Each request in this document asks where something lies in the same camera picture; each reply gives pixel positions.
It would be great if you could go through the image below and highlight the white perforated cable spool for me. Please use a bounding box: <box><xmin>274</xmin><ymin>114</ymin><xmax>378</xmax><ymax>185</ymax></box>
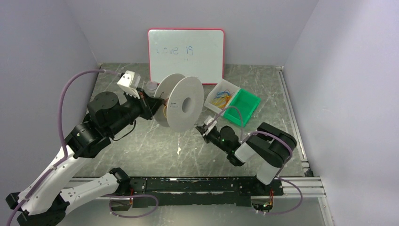
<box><xmin>154</xmin><ymin>73</ymin><xmax>204</xmax><ymax>132</ymax></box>

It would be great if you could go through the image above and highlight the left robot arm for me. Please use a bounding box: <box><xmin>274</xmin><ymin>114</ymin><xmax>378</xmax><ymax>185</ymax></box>
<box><xmin>6</xmin><ymin>89</ymin><xmax>164</xmax><ymax>226</ymax></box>

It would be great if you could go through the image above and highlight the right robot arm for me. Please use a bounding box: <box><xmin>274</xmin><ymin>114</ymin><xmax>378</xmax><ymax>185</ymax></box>
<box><xmin>195</xmin><ymin>122</ymin><xmax>297</xmax><ymax>185</ymax></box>

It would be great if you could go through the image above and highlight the clear jar of clips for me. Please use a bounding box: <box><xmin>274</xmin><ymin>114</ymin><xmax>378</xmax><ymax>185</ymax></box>
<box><xmin>145</xmin><ymin>81</ymin><xmax>158</xmax><ymax>97</ymax></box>

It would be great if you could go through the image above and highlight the green plastic bin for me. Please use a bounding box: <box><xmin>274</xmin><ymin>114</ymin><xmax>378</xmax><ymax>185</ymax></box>
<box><xmin>223</xmin><ymin>89</ymin><xmax>261</xmax><ymax>127</ymax></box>

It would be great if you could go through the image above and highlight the white plastic bin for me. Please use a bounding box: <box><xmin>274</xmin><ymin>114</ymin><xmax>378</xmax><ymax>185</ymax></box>
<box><xmin>204</xmin><ymin>79</ymin><xmax>241</xmax><ymax>114</ymax></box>

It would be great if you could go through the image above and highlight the red framed whiteboard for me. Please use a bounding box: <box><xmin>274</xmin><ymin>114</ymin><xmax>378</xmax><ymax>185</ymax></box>
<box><xmin>147</xmin><ymin>28</ymin><xmax>225</xmax><ymax>84</ymax></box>

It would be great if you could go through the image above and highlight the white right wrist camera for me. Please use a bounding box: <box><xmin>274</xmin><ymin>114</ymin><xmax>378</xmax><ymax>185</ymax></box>
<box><xmin>202</xmin><ymin>116</ymin><xmax>218</xmax><ymax>137</ymax></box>

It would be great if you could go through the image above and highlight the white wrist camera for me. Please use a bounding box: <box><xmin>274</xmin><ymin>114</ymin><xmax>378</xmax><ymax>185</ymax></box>
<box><xmin>117</xmin><ymin>70</ymin><xmax>141</xmax><ymax>99</ymax></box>
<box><xmin>202</xmin><ymin>116</ymin><xmax>218</xmax><ymax>137</ymax></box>

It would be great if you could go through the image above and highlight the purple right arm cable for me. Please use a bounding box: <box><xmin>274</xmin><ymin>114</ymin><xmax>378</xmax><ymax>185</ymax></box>
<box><xmin>210</xmin><ymin>106</ymin><xmax>295</xmax><ymax>182</ymax></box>

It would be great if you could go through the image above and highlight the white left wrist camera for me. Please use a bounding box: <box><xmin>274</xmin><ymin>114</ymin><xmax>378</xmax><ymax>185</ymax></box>
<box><xmin>117</xmin><ymin>70</ymin><xmax>141</xmax><ymax>99</ymax></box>

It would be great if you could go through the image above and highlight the yellow wire bundle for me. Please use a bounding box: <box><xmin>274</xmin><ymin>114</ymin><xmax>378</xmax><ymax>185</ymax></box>
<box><xmin>210</xmin><ymin>94</ymin><xmax>233</xmax><ymax>110</ymax></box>

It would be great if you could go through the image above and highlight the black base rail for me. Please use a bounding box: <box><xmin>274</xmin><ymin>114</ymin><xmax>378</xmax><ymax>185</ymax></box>
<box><xmin>113</xmin><ymin>176</ymin><xmax>284</xmax><ymax>208</ymax></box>

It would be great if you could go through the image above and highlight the aluminium side rail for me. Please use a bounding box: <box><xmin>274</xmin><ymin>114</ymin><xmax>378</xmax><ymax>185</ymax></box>
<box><xmin>276</xmin><ymin>66</ymin><xmax>326</xmax><ymax>200</ymax></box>

